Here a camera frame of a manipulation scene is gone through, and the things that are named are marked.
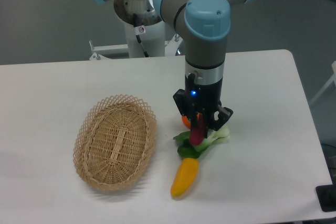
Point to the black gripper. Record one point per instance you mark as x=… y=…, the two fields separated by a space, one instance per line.
x=203 y=99

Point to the purple sweet potato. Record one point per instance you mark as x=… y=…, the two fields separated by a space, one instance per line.
x=196 y=136

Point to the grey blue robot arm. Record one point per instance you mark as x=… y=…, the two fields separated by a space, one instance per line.
x=204 y=26

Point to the woven wicker basket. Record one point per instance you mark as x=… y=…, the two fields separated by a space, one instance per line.
x=115 y=143

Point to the orange mandarin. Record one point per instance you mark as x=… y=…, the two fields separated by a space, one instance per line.
x=187 y=121

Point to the green bok choy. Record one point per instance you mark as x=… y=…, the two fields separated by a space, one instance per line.
x=187 y=150

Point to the yellow pepper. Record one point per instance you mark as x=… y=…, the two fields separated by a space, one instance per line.
x=184 y=177

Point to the white furniture leg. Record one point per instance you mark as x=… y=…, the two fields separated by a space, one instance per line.
x=330 y=83

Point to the black device at table edge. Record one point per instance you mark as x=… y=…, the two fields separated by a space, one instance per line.
x=326 y=197

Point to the white metal base frame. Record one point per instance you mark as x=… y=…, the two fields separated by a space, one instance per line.
x=173 y=47

